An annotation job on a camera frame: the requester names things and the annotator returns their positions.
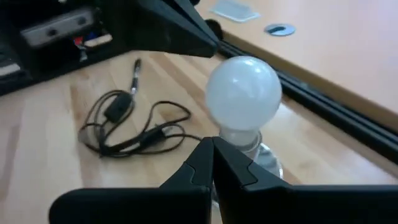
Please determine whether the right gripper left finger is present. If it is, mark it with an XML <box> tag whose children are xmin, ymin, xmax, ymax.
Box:
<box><xmin>49</xmin><ymin>136</ymin><xmax>215</xmax><ymax>224</ymax></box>

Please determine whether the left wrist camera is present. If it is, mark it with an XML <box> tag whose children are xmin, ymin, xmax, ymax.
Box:
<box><xmin>20</xmin><ymin>8</ymin><xmax>95</xmax><ymax>48</ymax></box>

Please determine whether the black cable strap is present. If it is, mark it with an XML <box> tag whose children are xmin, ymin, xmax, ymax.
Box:
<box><xmin>205</xmin><ymin>19</ymin><xmax>224</xmax><ymax>40</ymax></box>

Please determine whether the black silver pen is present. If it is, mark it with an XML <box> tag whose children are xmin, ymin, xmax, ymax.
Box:
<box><xmin>129</xmin><ymin>57</ymin><xmax>142</xmax><ymax>96</ymax></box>

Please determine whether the black aluminium table frame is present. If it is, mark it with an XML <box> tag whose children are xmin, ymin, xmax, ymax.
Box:
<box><xmin>217</xmin><ymin>40</ymin><xmax>398</xmax><ymax>166</ymax></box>

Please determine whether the white frosted lightbulb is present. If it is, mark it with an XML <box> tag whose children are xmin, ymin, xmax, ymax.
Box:
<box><xmin>204</xmin><ymin>55</ymin><xmax>284</xmax><ymax>147</ymax></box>

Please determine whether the black lamp power cord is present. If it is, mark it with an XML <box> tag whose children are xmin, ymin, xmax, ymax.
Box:
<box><xmin>76</xmin><ymin>89</ymin><xmax>203</xmax><ymax>159</ymax></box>

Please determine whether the silver desk cable grommet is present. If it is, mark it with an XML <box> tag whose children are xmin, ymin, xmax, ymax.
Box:
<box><xmin>264</xmin><ymin>23</ymin><xmax>296</xmax><ymax>37</ymax></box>

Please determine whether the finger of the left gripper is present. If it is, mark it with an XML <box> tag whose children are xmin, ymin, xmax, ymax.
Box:
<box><xmin>174</xmin><ymin>0</ymin><xmax>220</xmax><ymax>50</ymax></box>
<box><xmin>133</xmin><ymin>0</ymin><xmax>215</xmax><ymax>58</ymax></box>

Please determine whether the light wooden desk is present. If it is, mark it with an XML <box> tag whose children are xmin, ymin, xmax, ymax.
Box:
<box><xmin>194</xmin><ymin>0</ymin><xmax>398</xmax><ymax>131</ymax></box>

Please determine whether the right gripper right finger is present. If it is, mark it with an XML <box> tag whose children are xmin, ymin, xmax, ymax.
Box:
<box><xmin>213</xmin><ymin>136</ymin><xmax>398</xmax><ymax>224</ymax></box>

